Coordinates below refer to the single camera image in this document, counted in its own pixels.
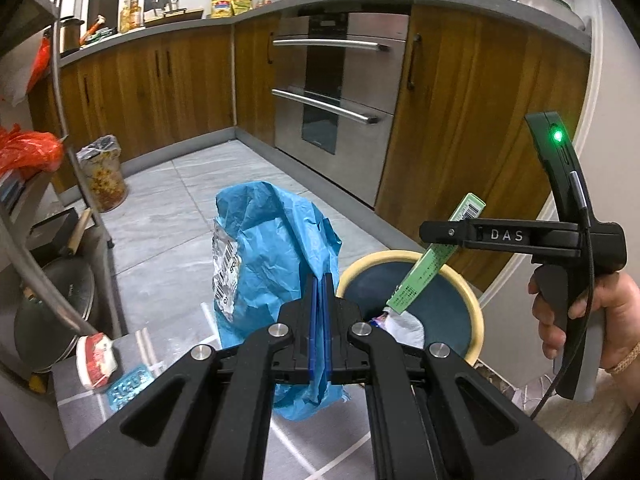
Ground wooden kitchen cabinets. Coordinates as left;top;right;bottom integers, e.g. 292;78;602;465
27;4;592;293

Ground yellow rimmed blue trash bin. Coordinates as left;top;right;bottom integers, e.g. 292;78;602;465
336;250;485;365

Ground gold bracelet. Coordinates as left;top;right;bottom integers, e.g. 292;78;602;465
605;341;640;376

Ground red plastic bag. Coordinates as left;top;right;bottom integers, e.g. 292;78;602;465
1;32;64;178

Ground person's right hand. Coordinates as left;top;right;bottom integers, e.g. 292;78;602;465
528;272;639;370

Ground black square pan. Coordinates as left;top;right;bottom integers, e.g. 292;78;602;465
26;208;78;266

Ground printed snack bag on floor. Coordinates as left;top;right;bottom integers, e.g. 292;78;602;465
77;134;128;212

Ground green cardboard box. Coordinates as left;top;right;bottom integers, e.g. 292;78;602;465
386;193;486;313

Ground white plastic bag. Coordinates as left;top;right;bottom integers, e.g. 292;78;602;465
370;308;425;349

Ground stainless steel oven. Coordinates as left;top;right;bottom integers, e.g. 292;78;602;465
271;12;409;206

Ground blue shipping bag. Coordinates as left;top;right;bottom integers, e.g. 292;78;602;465
212;181;345;422

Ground yellow food package on counter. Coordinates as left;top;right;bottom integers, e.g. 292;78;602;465
210;0;234;20

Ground stainless steel rack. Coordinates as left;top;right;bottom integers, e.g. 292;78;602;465
0;0;116;401

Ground steel pot on counter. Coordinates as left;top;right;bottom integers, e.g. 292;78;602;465
58;16;85;56

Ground yellow sponge under rack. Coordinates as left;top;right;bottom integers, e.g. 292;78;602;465
28;374;48;394

